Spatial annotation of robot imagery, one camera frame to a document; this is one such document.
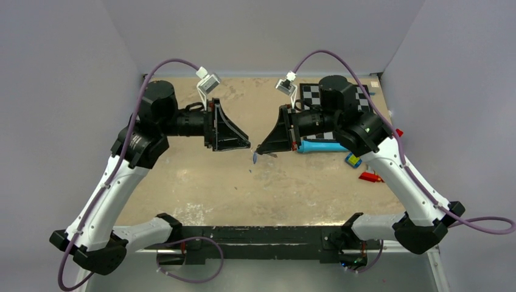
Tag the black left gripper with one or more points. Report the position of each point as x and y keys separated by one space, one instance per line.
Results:
x=225 y=134

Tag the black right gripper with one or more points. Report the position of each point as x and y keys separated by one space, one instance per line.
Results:
x=283 y=137

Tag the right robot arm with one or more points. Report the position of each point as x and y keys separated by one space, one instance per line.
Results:
x=425 y=220

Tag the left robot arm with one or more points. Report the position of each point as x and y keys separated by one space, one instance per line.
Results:
x=93 y=240

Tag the light blue plastic cylinder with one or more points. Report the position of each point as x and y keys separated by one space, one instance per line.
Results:
x=311 y=146

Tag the red triangular block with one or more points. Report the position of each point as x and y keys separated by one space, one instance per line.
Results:
x=371 y=177

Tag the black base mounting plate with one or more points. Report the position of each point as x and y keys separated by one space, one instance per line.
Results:
x=326 y=244

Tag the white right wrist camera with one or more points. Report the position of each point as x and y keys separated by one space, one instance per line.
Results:
x=287 y=86

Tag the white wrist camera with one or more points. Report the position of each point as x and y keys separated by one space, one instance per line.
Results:
x=208 y=82
x=287 y=86

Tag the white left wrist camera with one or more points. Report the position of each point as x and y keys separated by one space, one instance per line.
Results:
x=208 y=82

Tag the aluminium frame rail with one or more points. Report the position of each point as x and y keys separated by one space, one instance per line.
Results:
x=391 y=268

